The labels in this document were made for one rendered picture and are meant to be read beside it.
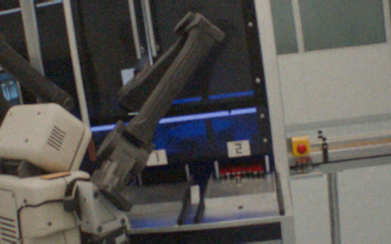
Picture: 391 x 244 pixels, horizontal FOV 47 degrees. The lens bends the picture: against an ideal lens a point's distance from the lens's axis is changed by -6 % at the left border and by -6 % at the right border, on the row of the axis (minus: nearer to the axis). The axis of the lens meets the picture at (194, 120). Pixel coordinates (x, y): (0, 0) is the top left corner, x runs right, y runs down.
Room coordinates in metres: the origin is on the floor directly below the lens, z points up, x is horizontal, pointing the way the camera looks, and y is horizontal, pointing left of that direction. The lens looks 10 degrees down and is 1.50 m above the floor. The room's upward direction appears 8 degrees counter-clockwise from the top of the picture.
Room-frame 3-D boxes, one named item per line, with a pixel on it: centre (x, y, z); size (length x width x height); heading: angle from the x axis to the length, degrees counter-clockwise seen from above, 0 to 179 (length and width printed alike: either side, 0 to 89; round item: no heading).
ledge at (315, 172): (1.88, -0.43, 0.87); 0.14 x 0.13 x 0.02; 171
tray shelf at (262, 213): (1.72, 0.03, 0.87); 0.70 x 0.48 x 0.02; 81
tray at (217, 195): (1.76, -0.14, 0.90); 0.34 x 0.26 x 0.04; 171
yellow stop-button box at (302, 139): (1.84, -0.41, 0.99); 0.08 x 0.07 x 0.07; 171
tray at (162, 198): (1.81, 0.19, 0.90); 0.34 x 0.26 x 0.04; 171
